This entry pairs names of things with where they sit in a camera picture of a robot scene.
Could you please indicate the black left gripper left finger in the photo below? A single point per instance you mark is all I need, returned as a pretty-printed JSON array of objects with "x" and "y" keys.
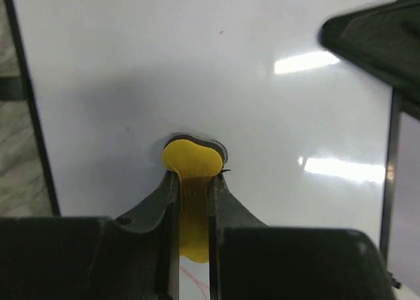
[{"x": 135, "y": 256}]

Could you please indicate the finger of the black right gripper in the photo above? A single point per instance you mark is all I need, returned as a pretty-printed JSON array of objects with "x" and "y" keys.
[{"x": 383, "y": 41}]

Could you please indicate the yellow whiteboard eraser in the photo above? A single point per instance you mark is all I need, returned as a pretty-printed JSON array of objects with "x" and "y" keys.
[{"x": 196, "y": 161}]

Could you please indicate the black framed whiteboard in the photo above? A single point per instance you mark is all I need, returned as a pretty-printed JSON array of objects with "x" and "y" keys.
[{"x": 109, "y": 82}]

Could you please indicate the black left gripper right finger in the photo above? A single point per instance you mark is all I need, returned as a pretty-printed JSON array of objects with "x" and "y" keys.
[{"x": 251, "y": 260}]

